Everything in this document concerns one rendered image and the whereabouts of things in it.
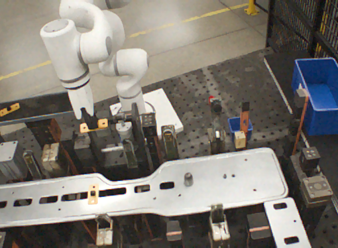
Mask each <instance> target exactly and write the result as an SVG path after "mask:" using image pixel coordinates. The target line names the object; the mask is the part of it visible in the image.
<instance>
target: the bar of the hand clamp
mask: <svg viewBox="0 0 338 248"><path fill-rule="evenodd" d="M210 105H211V124H212V133H213V142H216V140H215V131H216V130H219V133H220V135H221V136H220V139H221V141H223V120H222V103H221V98H220V97H215V98H211V99H210Z"/></svg>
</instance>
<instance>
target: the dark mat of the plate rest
mask: <svg viewBox="0 0 338 248"><path fill-rule="evenodd" d="M16 103H19V106H20V109H18V110H16V111H12V112H10V113H8V114H6V115H4V116H0V122H3V121H10V120H15V119H26V118H31V117H38V116H43V115H51V114H55V113H63V112H68V111H73V110H74V109H73V107H72V104H71V101H70V96H69V94H68V92H66V93H59V94H54V95H47V96H42V97H35V98H30V99H22V100H18V101H10V102H6V103H0V111H1V110H3V109H5V108H6V107H9V106H12V105H14V104H16Z"/></svg>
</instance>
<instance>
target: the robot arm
mask: <svg viewBox="0 0 338 248"><path fill-rule="evenodd" d="M130 2H131V0H61V3H60V12H59V15H60V18H61V19H58V20H55V21H52V22H50V23H48V24H46V25H45V26H44V27H42V29H41V30H40V35H41V37H42V40H43V42H44V45H45V47H46V50H47V53H48V55H49V57H50V60H51V63H52V64H53V66H54V69H55V71H56V74H57V77H58V79H59V81H60V83H61V85H62V86H64V87H65V88H66V89H67V90H68V94H69V96H70V101H71V104H72V107H73V109H74V113H75V114H76V117H77V119H81V116H82V115H83V117H84V119H85V124H86V125H87V128H88V129H94V128H99V125H98V124H97V122H98V118H97V115H96V113H95V112H94V110H93V95H92V92H91V88H90V86H89V79H90V75H91V72H90V70H89V66H88V64H97V63H99V64H98V66H99V70H100V72H101V73H102V74H103V75H105V76H109V77H113V76H122V77H120V78H119V79H118V81H117V83H116V86H117V89H116V90H117V94H118V96H119V100H120V102H121V107H122V109H121V110H120V111H128V110H131V104H132V103H134V102H136V103H137V107H138V109H139V114H141V113H146V112H151V111H152V112H153V110H152V108H151V106H149V105H148V104H147V103H144V100H143V94H142V89H141V79H142V77H144V75H145V74H146V71H147V70H148V66H149V55H148V54H147V53H146V51H144V50H143V49H140V48H128V49H121V48H122V46H123V44H124V42H125V32H124V28H123V23H122V21H121V20H120V18H119V17H118V16H117V15H116V14H115V13H113V12H111V11H108V10H110V9H120V8H123V7H126V6H127V5H128V4H129V3H130ZM76 27H83V28H87V29H92V31H90V32H86V33H80V32H78V31H77V30H76ZM120 49H121V50H120ZM120 111H119V112H120Z"/></svg>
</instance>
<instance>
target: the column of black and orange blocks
mask: <svg viewBox="0 0 338 248"><path fill-rule="evenodd" d="M294 95H295V98H294V105H293V108H292V113H291V114H290V119H291V120H290V126H289V128H288V135H287V136H286V141H285V147H284V153H283V155H282V157H283V158H282V163H281V169H282V173H283V175H284V177H285V179H286V175H287V171H288V163H289V157H290V156H295V151H296V147H297V144H298V139H299V137H300V132H301V129H302V123H303V120H304V115H305V113H306V106H307V103H308V99H309V94H308V92H307V91H306V90H305V89H300V90H299V89H296V91H295V94H294Z"/></svg>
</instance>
